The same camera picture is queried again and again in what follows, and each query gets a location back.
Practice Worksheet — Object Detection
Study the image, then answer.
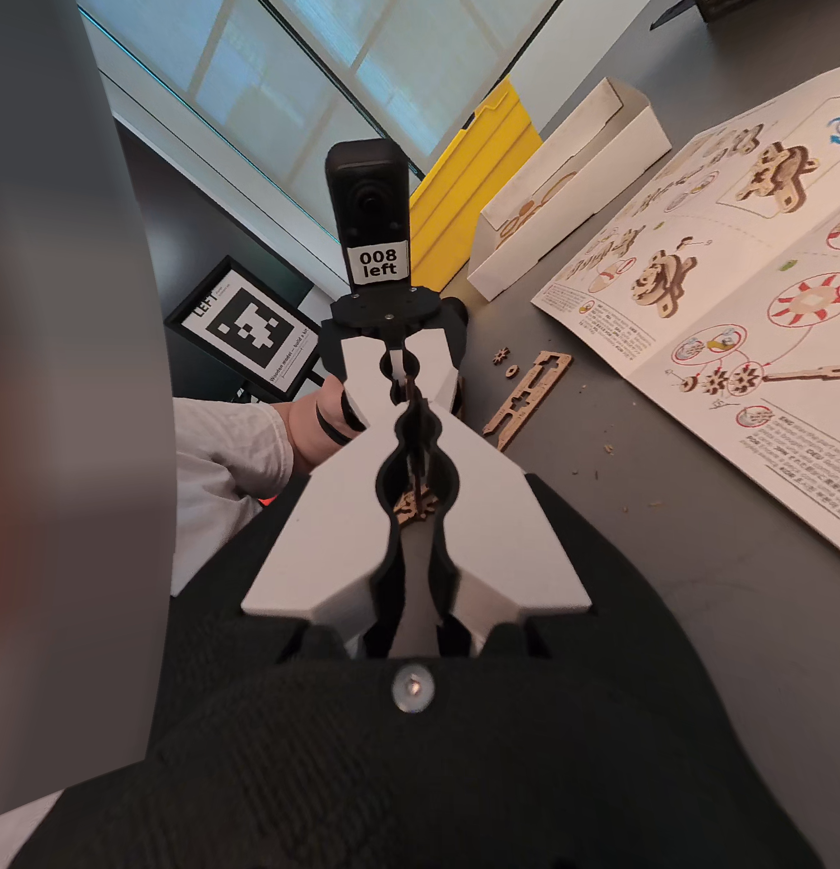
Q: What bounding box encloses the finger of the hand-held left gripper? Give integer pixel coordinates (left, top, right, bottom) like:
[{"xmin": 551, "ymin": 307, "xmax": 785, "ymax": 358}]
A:
[
  {"xmin": 338, "ymin": 335, "xmax": 398, "ymax": 429},
  {"xmin": 405, "ymin": 329, "xmax": 463, "ymax": 418}
]

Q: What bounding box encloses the slotted wooden lever part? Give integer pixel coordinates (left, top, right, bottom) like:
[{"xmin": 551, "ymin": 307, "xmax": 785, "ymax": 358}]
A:
[{"xmin": 483, "ymin": 351, "xmax": 574, "ymax": 452}]

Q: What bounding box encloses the framed marker sign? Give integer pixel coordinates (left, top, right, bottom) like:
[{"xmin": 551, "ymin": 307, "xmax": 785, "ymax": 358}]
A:
[{"xmin": 164, "ymin": 254, "xmax": 322, "ymax": 401}]

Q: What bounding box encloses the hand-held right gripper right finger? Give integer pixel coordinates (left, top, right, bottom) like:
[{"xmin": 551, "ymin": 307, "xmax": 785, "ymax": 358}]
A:
[{"xmin": 418, "ymin": 401, "xmax": 592, "ymax": 658}]

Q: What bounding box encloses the person's left hand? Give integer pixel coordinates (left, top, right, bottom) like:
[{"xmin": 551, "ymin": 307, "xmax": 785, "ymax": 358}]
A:
[{"xmin": 277, "ymin": 375, "xmax": 368, "ymax": 476}]

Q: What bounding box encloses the yellow plastic bin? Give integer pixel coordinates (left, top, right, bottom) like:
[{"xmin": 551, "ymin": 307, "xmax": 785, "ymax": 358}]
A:
[{"xmin": 409, "ymin": 75, "xmax": 544, "ymax": 289}]

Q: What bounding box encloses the laser-cut plywood parts sheet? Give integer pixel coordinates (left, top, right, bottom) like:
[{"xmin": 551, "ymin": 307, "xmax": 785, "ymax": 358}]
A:
[{"xmin": 393, "ymin": 377, "xmax": 470, "ymax": 529}]

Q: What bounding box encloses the pile of rubber bands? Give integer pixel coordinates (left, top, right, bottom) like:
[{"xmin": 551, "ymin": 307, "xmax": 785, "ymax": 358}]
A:
[{"xmin": 498, "ymin": 170, "xmax": 578, "ymax": 245}]

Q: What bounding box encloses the paper instruction sheet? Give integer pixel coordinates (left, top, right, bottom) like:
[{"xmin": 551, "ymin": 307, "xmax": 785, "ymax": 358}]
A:
[{"xmin": 532, "ymin": 61, "xmax": 840, "ymax": 561}]

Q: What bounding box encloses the white cardboard box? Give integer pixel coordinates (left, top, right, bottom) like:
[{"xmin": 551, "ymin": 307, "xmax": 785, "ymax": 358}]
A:
[{"xmin": 467, "ymin": 76, "xmax": 673, "ymax": 301}]

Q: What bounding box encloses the large window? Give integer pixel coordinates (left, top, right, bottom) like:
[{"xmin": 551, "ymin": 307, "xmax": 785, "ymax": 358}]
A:
[{"xmin": 77, "ymin": 0, "xmax": 563, "ymax": 177}]

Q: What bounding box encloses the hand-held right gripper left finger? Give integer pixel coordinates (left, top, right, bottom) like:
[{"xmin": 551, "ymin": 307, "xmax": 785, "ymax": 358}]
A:
[{"xmin": 241, "ymin": 401, "xmax": 422, "ymax": 658}]

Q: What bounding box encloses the large black screen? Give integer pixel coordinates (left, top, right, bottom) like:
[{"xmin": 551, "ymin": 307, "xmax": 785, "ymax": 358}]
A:
[{"xmin": 114, "ymin": 121, "xmax": 319, "ymax": 401}]

